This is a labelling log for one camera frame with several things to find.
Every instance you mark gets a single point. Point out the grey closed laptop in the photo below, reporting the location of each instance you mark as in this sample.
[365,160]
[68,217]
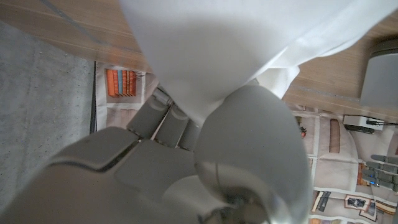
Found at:
[381,77]

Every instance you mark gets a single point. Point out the white power strip with adapters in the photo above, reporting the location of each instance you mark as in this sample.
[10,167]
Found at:
[360,122]

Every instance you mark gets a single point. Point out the black backdrop stand pole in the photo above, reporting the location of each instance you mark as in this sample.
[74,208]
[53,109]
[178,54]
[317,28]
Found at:
[93,99]

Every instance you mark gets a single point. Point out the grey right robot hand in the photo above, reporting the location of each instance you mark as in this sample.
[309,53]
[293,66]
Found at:
[248,149]

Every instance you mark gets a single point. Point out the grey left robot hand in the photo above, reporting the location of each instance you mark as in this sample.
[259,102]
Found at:
[382,174]

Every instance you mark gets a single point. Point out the printed bookshelf backdrop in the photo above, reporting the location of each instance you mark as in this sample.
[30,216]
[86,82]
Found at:
[339,174]

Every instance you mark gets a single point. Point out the white cloth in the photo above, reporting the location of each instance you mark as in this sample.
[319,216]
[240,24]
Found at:
[211,46]

